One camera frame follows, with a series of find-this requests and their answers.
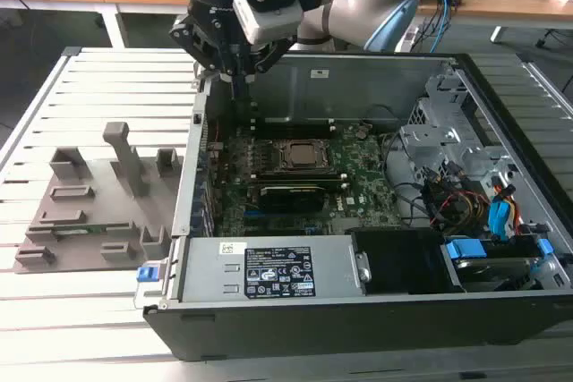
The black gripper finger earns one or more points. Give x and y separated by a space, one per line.
271 60
188 37

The green RAM stick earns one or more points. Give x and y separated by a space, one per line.
80 231

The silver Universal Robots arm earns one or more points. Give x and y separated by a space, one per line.
358 15

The black RAM slot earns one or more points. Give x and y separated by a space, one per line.
295 183
295 175
295 121
295 131

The CPU socket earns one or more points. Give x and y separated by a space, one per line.
279 156

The CPU with metal lid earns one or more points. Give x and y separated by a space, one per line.
309 152

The round coin battery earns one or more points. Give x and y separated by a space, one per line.
362 133

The black graphics card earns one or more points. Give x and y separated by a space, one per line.
291 201

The green motherboard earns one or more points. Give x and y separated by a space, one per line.
362 185

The brown parts rack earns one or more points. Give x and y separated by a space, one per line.
103 185

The silver metal drive cage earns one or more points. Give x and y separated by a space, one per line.
438 140

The grey power supply unit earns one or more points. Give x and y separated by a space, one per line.
206 274

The black plastic shroud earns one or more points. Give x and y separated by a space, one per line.
398 261

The blue case latch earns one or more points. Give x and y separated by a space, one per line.
147 274

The open black PC case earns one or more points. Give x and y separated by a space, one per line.
340 328

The hard disk in blue carrier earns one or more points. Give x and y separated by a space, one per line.
474 261

